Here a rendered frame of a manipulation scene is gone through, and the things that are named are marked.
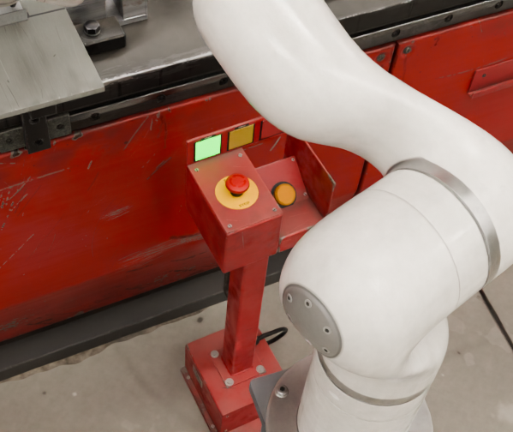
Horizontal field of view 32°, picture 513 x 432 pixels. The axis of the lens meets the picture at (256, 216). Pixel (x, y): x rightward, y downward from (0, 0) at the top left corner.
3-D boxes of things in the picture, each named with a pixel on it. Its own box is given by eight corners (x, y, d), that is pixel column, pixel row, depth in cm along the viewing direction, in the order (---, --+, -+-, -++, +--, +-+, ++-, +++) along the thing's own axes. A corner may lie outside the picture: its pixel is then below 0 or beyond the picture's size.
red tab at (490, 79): (471, 99, 199) (480, 75, 194) (466, 93, 201) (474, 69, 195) (526, 81, 204) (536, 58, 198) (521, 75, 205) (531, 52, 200)
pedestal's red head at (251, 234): (223, 274, 154) (228, 211, 140) (184, 207, 162) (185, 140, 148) (324, 236, 160) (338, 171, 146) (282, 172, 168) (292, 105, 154)
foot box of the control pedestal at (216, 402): (224, 460, 203) (227, 439, 193) (179, 369, 215) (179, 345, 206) (301, 425, 209) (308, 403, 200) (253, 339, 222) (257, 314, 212)
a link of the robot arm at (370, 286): (465, 357, 88) (545, 209, 69) (326, 474, 80) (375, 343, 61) (378, 275, 93) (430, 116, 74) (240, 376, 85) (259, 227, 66)
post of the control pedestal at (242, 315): (231, 377, 202) (247, 237, 159) (221, 357, 205) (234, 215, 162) (253, 368, 204) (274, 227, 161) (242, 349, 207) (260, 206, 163)
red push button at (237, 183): (230, 207, 148) (232, 193, 146) (220, 189, 150) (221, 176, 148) (252, 199, 150) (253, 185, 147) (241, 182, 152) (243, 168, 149)
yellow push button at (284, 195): (275, 208, 158) (279, 207, 156) (268, 189, 158) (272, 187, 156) (294, 201, 160) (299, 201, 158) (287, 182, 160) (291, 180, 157)
